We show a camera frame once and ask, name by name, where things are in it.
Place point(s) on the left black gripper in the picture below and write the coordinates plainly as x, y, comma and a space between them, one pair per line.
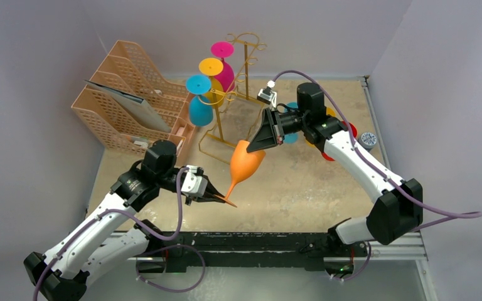
211, 191

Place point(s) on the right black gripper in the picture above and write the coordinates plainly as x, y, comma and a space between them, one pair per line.
274, 128

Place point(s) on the blue wine glass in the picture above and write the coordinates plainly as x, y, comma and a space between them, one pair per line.
200, 112
291, 138

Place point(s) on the orange wine glass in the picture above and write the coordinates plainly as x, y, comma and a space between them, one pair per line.
243, 165

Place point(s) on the yellow wine glass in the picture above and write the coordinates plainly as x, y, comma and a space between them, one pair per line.
329, 112
211, 67

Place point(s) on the red wine glass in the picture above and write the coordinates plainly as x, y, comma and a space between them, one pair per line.
354, 133

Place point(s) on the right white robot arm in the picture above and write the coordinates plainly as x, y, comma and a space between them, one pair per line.
396, 202

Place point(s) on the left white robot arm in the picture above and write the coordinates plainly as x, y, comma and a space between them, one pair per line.
112, 232

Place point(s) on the magenta wine glass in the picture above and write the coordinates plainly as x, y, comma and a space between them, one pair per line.
223, 50

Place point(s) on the grey folder in organizer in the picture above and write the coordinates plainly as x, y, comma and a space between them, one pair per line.
138, 107

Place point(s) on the pink plastic file organizer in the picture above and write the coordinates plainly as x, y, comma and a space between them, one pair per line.
128, 68

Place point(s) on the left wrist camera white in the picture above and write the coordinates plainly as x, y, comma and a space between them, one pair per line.
194, 184

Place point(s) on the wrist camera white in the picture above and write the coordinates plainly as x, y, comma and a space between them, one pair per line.
194, 184
267, 95

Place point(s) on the gold wire glass rack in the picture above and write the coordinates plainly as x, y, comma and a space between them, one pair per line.
237, 117

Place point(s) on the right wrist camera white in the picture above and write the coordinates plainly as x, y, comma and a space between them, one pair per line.
267, 95

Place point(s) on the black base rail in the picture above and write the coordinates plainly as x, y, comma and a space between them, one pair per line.
313, 252

